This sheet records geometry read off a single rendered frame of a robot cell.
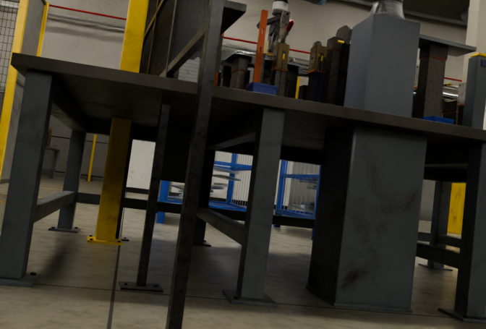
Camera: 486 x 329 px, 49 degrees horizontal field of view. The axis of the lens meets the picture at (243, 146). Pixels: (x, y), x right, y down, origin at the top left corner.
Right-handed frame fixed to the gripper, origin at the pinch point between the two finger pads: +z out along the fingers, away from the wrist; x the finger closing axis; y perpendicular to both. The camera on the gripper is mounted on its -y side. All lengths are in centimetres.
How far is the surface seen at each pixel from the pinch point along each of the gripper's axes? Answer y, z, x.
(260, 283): -16, 100, -74
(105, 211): -63, 91, 42
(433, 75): 68, 5, -37
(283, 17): -1.2, -11.8, -17.2
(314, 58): 14.8, 5.5, -22.3
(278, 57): -2.3, 8.0, -20.1
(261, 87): -17, 29, -49
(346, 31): 27.4, -9.6, -25.5
